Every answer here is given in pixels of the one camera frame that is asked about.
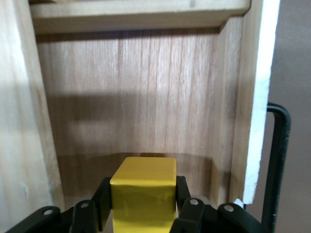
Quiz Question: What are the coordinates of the wooden cabinet box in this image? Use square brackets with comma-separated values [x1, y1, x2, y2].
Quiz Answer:
[0, 0, 66, 233]

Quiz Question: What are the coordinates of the brown table cloth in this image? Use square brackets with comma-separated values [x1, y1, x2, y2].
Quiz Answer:
[266, 0, 311, 233]

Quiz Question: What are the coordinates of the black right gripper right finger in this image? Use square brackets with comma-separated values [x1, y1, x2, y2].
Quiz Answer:
[171, 175, 268, 233]

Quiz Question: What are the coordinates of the yellow wooden block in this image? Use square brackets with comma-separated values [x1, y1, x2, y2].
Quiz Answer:
[109, 156, 177, 233]

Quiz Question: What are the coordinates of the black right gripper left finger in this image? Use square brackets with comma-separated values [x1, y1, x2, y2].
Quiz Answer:
[4, 177, 114, 233]

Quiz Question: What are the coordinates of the black metal drawer handle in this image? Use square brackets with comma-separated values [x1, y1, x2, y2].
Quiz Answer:
[260, 103, 292, 233]

